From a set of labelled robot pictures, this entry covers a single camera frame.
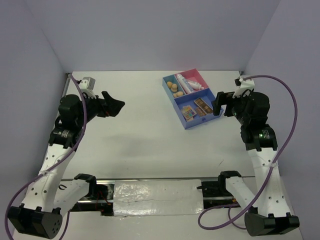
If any gold rectangular palette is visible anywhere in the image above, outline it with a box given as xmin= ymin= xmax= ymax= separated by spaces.
xmin=194 ymin=98 xmax=213 ymax=115

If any yellow makeup sponge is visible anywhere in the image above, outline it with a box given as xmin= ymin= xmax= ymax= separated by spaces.
xmin=166 ymin=81 xmax=173 ymax=88

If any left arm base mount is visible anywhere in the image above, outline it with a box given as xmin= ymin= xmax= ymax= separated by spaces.
xmin=70 ymin=173 xmax=115 ymax=217

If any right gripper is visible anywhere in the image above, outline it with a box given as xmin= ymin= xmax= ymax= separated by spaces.
xmin=211 ymin=90 xmax=251 ymax=125

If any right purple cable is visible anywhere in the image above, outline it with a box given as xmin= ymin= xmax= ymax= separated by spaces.
xmin=198 ymin=74 xmax=299 ymax=231

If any white pink tube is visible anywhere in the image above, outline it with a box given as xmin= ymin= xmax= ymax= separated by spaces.
xmin=175 ymin=73 xmax=194 ymax=94

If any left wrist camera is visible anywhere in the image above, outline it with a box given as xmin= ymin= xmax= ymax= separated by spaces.
xmin=78 ymin=77 xmax=96 ymax=95

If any orange eyeshadow palette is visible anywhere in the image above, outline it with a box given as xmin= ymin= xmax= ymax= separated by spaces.
xmin=195 ymin=107 xmax=207 ymax=117

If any three-compartment organizer tray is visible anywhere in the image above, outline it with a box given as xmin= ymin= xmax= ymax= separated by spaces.
xmin=162 ymin=68 xmax=223 ymax=130

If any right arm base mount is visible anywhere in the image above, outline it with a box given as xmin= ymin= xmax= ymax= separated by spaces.
xmin=196 ymin=170 xmax=242 ymax=209

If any purple cable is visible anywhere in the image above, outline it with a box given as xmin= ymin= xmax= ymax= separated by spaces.
xmin=198 ymin=74 xmax=299 ymax=231
xmin=5 ymin=74 xmax=88 ymax=240

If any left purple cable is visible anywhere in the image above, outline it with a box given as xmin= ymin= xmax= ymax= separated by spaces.
xmin=5 ymin=74 xmax=88 ymax=240

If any glitter eyeshadow palette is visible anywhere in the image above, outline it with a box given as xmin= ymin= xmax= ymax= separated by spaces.
xmin=181 ymin=105 xmax=197 ymax=122

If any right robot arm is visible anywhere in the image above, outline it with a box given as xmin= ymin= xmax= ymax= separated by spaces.
xmin=212 ymin=90 xmax=300 ymax=237

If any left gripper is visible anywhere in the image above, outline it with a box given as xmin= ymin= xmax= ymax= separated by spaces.
xmin=75 ymin=90 xmax=125 ymax=127

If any silver foil tape strip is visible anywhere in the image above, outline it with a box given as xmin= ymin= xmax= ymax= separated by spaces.
xmin=113 ymin=179 xmax=204 ymax=217

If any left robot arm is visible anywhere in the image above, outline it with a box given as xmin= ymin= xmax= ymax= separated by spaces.
xmin=7 ymin=91 xmax=125 ymax=239

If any beige makeup sponge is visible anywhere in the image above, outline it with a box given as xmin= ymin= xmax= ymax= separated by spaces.
xmin=170 ymin=83 xmax=178 ymax=93
xmin=173 ymin=91 xmax=184 ymax=98

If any small white pink bottle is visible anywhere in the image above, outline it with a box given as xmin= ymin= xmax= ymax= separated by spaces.
xmin=187 ymin=79 xmax=204 ymax=91

